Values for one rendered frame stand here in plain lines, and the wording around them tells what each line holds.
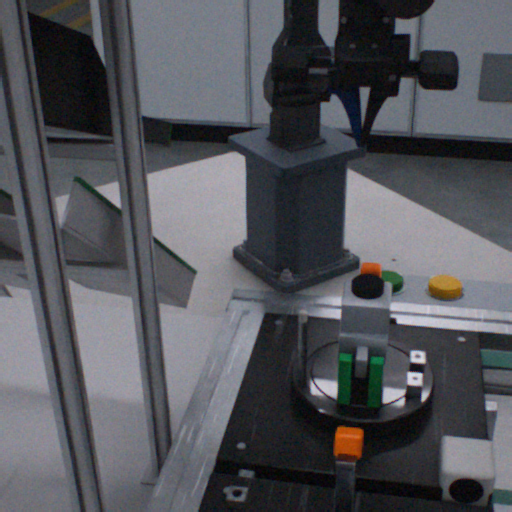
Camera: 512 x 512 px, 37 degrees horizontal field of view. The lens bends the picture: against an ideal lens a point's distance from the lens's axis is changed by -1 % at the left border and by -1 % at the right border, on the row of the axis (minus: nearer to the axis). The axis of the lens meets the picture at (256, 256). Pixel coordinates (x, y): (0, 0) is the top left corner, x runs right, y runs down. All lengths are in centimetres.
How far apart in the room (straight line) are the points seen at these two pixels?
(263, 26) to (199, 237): 259
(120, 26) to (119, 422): 48
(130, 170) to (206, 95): 332
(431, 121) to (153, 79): 139
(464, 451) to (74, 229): 38
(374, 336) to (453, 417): 12
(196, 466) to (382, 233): 69
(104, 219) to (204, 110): 333
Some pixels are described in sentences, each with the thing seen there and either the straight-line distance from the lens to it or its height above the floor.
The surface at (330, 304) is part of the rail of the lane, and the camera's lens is 93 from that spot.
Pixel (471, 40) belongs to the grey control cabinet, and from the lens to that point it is 374.
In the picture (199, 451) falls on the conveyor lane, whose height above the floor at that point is 96.
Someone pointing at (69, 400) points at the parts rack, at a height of 111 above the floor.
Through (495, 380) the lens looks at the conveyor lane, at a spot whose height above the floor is 93.
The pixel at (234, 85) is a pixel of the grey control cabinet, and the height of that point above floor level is 32.
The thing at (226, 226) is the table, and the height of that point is 86.
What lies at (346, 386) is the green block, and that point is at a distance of 72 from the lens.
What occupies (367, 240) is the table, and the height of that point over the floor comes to 86.
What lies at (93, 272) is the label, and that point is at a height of 111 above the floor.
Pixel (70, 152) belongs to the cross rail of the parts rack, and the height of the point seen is 122.
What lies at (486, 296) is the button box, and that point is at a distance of 97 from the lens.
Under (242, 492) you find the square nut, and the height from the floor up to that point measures 98.
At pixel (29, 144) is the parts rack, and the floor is 130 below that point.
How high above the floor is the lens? 146
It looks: 29 degrees down
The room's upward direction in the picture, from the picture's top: 1 degrees counter-clockwise
